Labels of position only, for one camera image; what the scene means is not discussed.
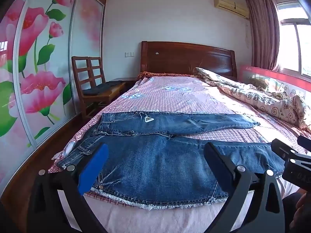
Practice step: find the dark seat cushion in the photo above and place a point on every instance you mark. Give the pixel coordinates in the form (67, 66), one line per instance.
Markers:
(102, 87)

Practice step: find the white wall switch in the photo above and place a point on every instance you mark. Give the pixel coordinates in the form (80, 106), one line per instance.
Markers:
(129, 54)

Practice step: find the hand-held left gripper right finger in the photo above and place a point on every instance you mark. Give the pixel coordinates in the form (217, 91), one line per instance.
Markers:
(218, 159)

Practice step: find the orange fringed cloth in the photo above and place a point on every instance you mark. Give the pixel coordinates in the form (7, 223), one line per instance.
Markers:
(155, 74)

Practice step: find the wooden nightstand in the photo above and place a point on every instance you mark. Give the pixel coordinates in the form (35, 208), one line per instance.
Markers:
(124, 80)

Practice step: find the swirl-patterned quilt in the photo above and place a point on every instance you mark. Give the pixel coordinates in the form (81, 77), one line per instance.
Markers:
(245, 93)

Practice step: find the dark wooden headboard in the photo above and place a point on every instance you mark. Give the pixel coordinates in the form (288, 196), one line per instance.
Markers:
(184, 58)

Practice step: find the window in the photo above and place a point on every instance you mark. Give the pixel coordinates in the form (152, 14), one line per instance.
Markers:
(291, 43)

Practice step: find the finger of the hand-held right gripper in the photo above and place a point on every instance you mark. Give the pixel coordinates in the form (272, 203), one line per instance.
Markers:
(305, 142)
(281, 149)

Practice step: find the bed with pink checked sheet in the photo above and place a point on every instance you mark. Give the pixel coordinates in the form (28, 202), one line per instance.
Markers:
(182, 94)

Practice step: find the mauve curtain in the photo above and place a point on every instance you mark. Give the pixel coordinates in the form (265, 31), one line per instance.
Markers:
(262, 29)

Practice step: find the wooden slat-back chair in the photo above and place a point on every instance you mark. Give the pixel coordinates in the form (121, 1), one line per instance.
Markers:
(79, 77)
(96, 70)

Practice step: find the floral sliding-door wardrobe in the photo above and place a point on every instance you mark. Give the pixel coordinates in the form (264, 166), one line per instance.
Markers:
(46, 53)

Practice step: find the wall air conditioner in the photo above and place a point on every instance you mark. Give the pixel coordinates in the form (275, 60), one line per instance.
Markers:
(230, 6)

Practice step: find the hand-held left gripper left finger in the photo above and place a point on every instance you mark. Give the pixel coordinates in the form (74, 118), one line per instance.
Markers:
(93, 167)

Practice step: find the red bed guard rail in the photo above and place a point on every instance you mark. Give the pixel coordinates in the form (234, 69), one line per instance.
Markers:
(267, 74)

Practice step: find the blue denim pants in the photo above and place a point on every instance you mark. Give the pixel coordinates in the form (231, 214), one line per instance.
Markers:
(158, 157)

